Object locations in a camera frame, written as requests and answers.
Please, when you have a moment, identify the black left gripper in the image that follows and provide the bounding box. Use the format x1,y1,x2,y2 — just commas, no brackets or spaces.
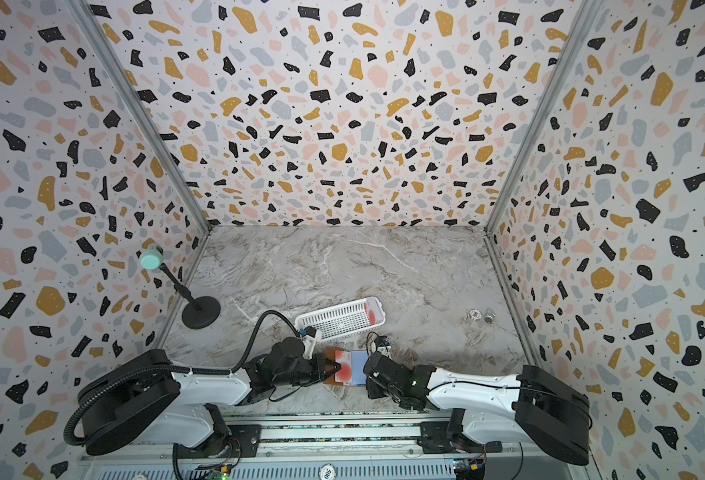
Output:
277,352,346,388

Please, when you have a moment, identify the red white credit card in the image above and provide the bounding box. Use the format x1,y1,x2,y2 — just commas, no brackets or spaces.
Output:
365,298,386,327
334,350,353,385

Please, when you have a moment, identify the brown leather card holder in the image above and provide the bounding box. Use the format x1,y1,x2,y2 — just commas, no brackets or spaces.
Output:
324,348,368,387

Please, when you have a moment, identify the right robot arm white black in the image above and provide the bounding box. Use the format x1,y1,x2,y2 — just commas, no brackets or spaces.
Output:
363,352,592,466

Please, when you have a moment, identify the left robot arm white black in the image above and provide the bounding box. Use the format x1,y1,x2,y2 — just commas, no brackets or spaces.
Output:
64,337,342,458

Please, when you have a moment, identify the white plastic slotted basket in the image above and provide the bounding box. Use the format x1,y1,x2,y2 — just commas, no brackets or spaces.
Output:
294,297,386,342

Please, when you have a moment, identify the black stand with green ball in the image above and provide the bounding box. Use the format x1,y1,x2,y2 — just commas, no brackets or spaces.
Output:
140,244,222,330

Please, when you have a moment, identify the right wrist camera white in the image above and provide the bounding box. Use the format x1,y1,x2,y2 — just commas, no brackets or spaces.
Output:
371,335,391,357

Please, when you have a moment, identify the black corrugated cable hose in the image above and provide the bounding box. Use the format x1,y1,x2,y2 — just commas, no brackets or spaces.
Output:
62,309,302,448

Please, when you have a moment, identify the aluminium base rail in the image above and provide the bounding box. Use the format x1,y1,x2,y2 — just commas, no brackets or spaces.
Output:
73,412,601,479

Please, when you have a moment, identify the aluminium corner post left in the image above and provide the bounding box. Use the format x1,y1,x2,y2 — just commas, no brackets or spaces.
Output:
64,0,212,238

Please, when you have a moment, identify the aluminium corner post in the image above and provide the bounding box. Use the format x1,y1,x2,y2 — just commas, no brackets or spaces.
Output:
485,0,604,237
64,0,212,238

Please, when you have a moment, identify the aluminium corner post right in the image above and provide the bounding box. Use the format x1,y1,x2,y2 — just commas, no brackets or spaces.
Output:
485,0,604,237

